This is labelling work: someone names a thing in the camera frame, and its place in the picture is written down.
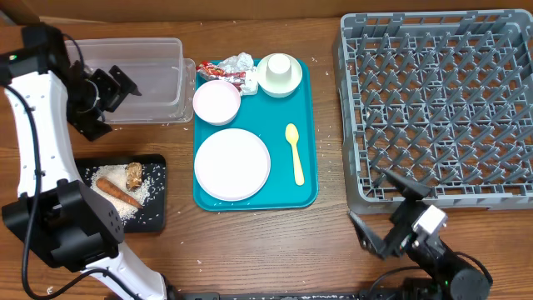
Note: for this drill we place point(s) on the pink plate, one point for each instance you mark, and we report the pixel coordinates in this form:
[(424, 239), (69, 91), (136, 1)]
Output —
[(232, 164)]

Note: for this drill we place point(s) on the white rice pile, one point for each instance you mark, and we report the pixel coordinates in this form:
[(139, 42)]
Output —
[(116, 174)]

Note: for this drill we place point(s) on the brown food lump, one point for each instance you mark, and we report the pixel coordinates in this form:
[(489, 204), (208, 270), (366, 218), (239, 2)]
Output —
[(134, 176)]

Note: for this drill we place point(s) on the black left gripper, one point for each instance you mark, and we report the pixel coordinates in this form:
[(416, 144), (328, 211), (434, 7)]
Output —
[(86, 122)]

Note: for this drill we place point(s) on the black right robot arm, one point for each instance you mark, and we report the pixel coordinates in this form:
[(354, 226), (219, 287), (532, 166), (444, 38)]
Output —
[(456, 274)]

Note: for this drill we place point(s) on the cream cup upside down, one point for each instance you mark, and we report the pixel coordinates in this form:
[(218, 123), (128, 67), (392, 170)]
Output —
[(278, 68)]

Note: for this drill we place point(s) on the crumpled foil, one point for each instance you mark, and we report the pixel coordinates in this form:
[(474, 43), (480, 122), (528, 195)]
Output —
[(241, 70)]

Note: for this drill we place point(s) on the black tray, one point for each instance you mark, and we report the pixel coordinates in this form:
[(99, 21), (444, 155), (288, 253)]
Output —
[(152, 217)]

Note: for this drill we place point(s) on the pink bowl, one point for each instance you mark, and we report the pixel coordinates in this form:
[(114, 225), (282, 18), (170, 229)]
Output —
[(216, 102)]

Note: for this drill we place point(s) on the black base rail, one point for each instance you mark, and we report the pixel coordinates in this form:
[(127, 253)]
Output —
[(381, 294)]

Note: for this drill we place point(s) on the teal plastic tray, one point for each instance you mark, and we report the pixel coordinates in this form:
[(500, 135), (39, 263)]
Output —
[(267, 118)]

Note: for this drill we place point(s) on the yellow plastic spoon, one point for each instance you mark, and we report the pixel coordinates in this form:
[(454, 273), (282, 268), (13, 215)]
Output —
[(292, 136)]

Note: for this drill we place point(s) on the red snack wrapper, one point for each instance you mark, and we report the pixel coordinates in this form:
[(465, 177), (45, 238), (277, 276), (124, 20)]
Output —
[(209, 71)]

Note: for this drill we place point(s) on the clear plastic bin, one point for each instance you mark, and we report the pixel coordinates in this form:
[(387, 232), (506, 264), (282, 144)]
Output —
[(165, 79)]

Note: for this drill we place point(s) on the carrot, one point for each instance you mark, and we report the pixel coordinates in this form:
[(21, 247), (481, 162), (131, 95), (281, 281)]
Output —
[(111, 189)]

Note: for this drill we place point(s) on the grey dish rack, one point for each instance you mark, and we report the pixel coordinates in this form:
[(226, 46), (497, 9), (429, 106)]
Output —
[(443, 98)]

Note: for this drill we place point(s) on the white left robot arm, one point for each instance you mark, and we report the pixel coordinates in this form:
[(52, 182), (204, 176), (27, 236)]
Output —
[(56, 215)]

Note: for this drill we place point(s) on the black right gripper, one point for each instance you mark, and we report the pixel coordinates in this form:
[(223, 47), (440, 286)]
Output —
[(403, 216)]

